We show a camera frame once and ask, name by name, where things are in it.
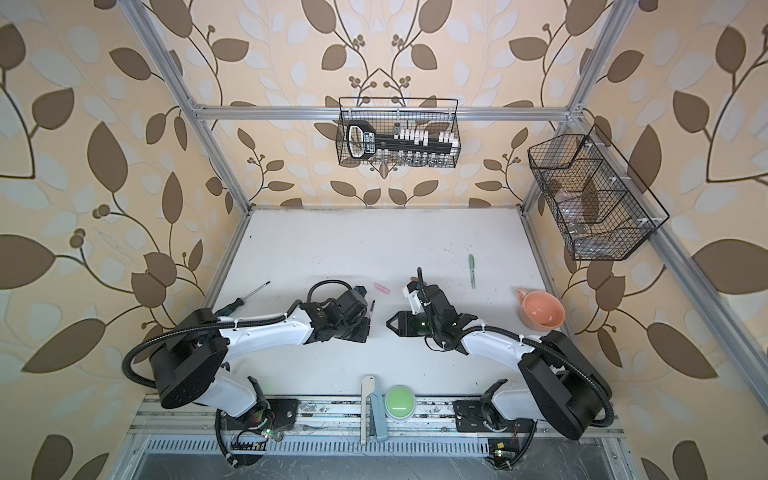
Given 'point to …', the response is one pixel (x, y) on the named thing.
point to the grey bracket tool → (367, 392)
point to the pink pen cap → (381, 288)
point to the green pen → (471, 261)
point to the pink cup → (540, 310)
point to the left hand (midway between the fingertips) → (373, 330)
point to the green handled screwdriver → (240, 301)
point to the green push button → (399, 403)
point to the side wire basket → (603, 208)
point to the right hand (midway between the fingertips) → (393, 327)
